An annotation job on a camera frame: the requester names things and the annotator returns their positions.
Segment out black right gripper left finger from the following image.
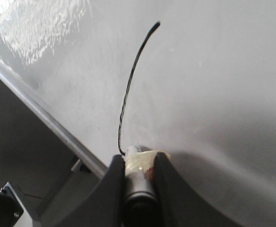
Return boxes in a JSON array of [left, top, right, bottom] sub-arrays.
[[39, 155, 125, 227]]

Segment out grey base unit under whiteboard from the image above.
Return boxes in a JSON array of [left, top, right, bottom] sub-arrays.
[[0, 80, 99, 227]]

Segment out white whiteboard marker black cap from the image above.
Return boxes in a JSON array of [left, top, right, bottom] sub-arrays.
[[122, 146, 171, 227]]

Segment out black drawn stroke number six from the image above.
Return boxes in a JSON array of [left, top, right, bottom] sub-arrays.
[[117, 21, 161, 156]]

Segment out white whiteboard with aluminium frame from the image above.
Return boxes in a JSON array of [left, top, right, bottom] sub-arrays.
[[0, 0, 276, 227]]

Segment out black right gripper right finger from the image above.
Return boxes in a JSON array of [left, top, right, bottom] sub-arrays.
[[154, 152, 240, 227]]

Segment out black bracket with screws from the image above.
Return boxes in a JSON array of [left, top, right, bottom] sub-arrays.
[[0, 182, 24, 227]]

